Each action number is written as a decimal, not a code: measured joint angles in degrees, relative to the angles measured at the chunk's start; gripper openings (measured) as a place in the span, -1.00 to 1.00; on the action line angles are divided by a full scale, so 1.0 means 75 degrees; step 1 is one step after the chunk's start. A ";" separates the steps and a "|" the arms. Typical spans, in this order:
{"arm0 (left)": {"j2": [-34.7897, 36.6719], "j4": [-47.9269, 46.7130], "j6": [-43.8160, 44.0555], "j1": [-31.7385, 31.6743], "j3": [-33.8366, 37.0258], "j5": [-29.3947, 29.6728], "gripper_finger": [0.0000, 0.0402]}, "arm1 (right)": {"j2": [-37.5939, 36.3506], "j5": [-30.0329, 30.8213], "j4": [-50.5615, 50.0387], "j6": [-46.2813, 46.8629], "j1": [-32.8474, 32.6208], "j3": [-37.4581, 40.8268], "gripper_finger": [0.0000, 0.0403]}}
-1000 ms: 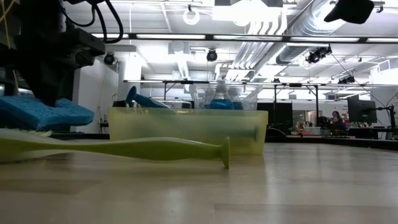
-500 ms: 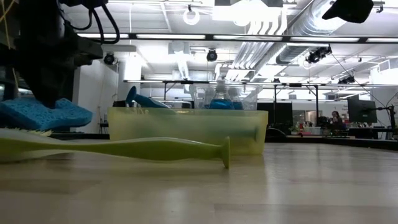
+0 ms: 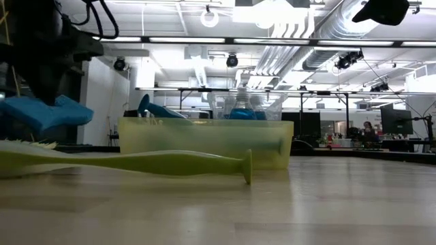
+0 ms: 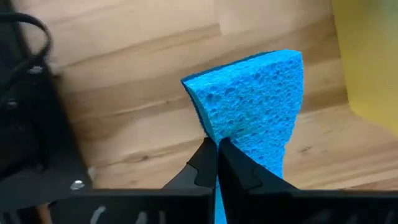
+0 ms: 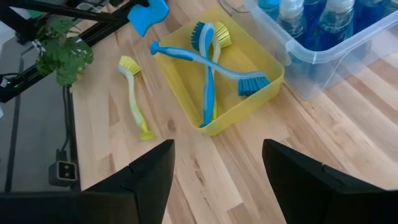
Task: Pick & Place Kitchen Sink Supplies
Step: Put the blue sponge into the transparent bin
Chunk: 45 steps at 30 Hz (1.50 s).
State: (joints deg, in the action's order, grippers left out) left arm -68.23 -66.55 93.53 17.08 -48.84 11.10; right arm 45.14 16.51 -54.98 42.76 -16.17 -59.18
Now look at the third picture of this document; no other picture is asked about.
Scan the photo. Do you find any person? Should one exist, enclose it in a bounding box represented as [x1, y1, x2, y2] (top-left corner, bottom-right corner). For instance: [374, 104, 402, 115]
[360, 120, 379, 144]

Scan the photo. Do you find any clear plastic storage bin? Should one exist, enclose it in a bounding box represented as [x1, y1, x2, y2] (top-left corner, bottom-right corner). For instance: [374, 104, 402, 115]
[207, 91, 289, 120]

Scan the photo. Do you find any black ceiling camera cluster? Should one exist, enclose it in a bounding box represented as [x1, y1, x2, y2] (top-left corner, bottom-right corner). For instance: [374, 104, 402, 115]
[335, 50, 364, 71]

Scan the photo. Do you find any blue wavy sponge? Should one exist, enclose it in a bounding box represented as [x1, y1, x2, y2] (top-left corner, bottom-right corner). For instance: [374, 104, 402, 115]
[0, 94, 95, 133]

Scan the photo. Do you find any white ring lamp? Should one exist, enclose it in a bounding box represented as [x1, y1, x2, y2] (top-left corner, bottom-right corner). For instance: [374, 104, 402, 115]
[200, 8, 220, 29]

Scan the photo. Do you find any black computer monitor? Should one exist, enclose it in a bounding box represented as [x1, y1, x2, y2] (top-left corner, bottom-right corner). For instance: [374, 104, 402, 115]
[380, 103, 414, 135]

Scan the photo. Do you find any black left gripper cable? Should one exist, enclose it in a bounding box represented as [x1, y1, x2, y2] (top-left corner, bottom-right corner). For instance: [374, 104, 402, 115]
[71, 0, 120, 40]

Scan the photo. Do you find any black overhead light bar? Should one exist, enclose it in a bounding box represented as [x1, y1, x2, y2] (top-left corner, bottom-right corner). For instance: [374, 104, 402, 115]
[91, 33, 436, 48]

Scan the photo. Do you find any black aluminium table frame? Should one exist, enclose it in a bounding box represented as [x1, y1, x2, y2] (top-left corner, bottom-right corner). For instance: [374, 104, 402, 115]
[54, 138, 436, 166]

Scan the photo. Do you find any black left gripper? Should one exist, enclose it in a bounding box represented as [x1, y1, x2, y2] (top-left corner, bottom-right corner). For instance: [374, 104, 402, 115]
[0, 20, 105, 105]

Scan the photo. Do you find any black background workstation frame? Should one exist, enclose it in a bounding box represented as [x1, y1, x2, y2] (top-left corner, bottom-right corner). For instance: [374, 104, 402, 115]
[136, 86, 436, 139]

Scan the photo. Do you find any yellow translucent plastic bin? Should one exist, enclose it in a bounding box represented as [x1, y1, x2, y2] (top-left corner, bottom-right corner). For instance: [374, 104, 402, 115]
[117, 116, 294, 171]

